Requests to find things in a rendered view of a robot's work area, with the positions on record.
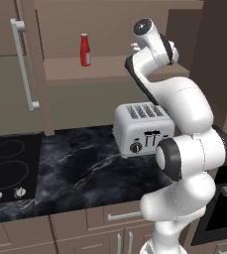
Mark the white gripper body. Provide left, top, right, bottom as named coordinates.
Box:
left=167, top=40, right=179, bottom=65

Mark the dark brown cabinet door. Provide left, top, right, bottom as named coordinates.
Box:
left=188, top=0, right=227, bottom=133

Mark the red ketchup bottle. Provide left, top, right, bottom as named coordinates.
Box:
left=79, top=33, right=92, bottom=67

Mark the silver four-slot toaster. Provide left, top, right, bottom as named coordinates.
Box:
left=112, top=101, right=176, bottom=159

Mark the black oven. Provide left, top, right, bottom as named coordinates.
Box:
left=189, top=162, right=227, bottom=246

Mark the brown cupboard door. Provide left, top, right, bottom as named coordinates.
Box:
left=55, top=227, right=125, bottom=254
left=124, top=222, right=157, bottom=254

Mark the black hob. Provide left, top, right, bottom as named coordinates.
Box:
left=0, top=132, right=44, bottom=206

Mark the wide brown drawer front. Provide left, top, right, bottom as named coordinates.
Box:
left=0, top=216, right=56, bottom=254

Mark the brown open wall cabinet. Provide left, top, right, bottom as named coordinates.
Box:
left=34, top=0, right=205, bottom=133

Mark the long silver cabinet door handle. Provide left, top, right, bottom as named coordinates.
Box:
left=10, top=18, right=41, bottom=112

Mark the silver drawer handle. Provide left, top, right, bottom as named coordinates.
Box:
left=107, top=210, right=143, bottom=222

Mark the silver cupboard door handle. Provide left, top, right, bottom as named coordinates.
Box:
left=116, top=232, right=123, bottom=254
left=127, top=230, right=135, bottom=254

